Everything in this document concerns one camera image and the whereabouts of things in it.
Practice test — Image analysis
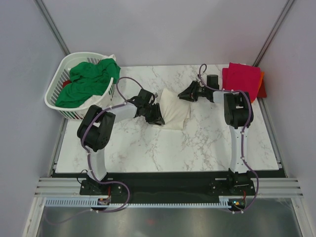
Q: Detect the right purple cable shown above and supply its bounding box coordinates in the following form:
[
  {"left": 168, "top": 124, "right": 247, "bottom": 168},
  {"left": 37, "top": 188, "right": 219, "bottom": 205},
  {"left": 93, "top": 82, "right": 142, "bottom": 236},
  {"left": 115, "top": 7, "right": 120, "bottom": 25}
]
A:
[{"left": 197, "top": 63, "right": 259, "bottom": 215}]

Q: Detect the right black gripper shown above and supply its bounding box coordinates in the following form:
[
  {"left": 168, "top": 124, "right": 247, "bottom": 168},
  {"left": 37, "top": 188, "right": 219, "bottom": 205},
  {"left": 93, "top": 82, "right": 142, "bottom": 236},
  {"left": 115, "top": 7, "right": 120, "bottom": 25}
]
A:
[{"left": 179, "top": 80, "right": 209, "bottom": 102}]

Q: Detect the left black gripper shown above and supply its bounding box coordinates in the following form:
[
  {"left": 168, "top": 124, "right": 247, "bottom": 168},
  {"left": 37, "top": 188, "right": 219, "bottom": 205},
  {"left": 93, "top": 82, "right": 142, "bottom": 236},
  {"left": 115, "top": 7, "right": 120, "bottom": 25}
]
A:
[{"left": 143, "top": 103, "right": 165, "bottom": 126}]

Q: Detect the left corner metal profile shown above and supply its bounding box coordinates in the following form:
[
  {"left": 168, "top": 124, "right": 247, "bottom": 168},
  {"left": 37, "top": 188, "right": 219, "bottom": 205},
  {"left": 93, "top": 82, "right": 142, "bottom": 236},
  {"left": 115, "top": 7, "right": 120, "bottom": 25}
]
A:
[{"left": 34, "top": 0, "right": 70, "bottom": 55}]

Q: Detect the folded orange t shirt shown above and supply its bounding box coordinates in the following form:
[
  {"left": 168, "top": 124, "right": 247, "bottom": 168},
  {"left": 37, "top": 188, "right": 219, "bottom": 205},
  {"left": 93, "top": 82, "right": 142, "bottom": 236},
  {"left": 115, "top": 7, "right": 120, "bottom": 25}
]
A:
[{"left": 251, "top": 71, "right": 265, "bottom": 103}]

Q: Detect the red t shirt in basket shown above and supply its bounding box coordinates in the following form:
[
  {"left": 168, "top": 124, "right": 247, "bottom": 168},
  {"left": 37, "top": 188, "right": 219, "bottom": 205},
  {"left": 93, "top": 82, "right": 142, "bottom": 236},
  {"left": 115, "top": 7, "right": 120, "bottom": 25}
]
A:
[{"left": 62, "top": 80, "right": 71, "bottom": 88}]

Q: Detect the right corner metal profile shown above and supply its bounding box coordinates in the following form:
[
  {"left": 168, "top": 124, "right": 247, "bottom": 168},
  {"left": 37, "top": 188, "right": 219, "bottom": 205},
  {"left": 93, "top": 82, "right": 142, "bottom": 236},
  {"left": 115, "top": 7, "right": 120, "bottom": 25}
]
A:
[{"left": 252, "top": 0, "right": 296, "bottom": 67}]

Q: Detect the cream white t shirt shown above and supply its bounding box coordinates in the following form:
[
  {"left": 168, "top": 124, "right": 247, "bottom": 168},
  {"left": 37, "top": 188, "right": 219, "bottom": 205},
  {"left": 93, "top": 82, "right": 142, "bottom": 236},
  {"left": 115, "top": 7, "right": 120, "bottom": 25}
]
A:
[{"left": 158, "top": 88, "right": 191, "bottom": 130}]

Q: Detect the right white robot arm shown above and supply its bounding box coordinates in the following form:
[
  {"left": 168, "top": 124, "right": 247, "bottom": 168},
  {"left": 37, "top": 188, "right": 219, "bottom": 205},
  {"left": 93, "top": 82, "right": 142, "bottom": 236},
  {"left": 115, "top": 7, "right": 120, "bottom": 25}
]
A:
[{"left": 178, "top": 75, "right": 256, "bottom": 196}]

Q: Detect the corner metal profile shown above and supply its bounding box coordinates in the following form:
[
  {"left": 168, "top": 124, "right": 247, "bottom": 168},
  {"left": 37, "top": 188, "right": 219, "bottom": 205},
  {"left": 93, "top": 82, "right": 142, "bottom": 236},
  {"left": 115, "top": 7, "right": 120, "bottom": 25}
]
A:
[
  {"left": 252, "top": 0, "right": 296, "bottom": 67},
  {"left": 34, "top": 0, "right": 70, "bottom": 55}
]

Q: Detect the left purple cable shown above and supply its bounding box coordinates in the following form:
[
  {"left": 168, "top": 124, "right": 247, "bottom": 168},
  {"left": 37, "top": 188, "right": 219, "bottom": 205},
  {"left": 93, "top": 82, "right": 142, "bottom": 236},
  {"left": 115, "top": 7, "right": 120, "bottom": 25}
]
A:
[{"left": 40, "top": 77, "right": 145, "bottom": 227}]

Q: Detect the purple cable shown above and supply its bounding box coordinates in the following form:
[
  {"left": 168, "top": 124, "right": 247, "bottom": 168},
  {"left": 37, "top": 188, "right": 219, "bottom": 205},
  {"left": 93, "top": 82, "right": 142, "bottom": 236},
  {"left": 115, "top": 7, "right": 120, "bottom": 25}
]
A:
[
  {"left": 197, "top": 63, "right": 259, "bottom": 215},
  {"left": 40, "top": 77, "right": 145, "bottom": 227}
]

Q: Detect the green t shirt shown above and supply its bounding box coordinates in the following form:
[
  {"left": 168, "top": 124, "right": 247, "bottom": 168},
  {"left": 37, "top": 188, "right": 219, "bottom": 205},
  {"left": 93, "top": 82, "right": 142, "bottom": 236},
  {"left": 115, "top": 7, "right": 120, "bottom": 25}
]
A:
[{"left": 55, "top": 58, "right": 120, "bottom": 108}]

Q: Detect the white slotted cable duct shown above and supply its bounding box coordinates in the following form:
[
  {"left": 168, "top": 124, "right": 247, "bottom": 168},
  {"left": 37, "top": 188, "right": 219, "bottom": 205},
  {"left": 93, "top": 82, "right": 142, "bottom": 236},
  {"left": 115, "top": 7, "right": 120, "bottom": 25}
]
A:
[{"left": 44, "top": 196, "right": 246, "bottom": 209}]

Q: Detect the folded magenta t shirt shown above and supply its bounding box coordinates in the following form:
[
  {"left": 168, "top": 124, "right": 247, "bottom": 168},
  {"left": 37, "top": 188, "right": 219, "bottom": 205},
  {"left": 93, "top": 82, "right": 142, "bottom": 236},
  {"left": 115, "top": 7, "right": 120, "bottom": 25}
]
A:
[{"left": 222, "top": 63, "right": 261, "bottom": 99}]

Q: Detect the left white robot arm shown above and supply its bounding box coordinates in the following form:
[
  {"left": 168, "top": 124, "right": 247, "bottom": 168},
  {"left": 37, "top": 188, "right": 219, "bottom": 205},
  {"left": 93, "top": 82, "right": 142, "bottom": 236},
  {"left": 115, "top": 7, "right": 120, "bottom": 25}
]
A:
[{"left": 77, "top": 89, "right": 165, "bottom": 195}]

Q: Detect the white cloth in basket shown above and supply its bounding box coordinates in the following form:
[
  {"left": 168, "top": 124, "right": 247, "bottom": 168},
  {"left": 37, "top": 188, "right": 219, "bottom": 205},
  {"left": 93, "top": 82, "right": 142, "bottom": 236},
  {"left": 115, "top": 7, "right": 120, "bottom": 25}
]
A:
[{"left": 79, "top": 95, "right": 102, "bottom": 109}]

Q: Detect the white plastic laundry basket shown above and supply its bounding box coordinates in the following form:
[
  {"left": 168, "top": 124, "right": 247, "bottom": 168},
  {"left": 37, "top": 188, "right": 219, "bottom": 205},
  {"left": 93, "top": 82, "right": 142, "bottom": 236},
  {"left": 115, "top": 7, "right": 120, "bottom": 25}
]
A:
[{"left": 44, "top": 52, "right": 116, "bottom": 120}]

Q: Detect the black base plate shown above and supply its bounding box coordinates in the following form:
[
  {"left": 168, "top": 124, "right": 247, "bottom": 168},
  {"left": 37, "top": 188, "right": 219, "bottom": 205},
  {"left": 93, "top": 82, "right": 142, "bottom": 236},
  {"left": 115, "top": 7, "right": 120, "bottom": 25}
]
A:
[{"left": 50, "top": 170, "right": 257, "bottom": 205}]

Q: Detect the folded dark red t shirt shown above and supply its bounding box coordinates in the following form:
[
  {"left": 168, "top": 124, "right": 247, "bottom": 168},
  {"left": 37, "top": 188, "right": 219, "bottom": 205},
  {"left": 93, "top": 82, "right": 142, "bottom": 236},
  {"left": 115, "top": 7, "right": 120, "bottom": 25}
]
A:
[{"left": 257, "top": 79, "right": 267, "bottom": 98}]

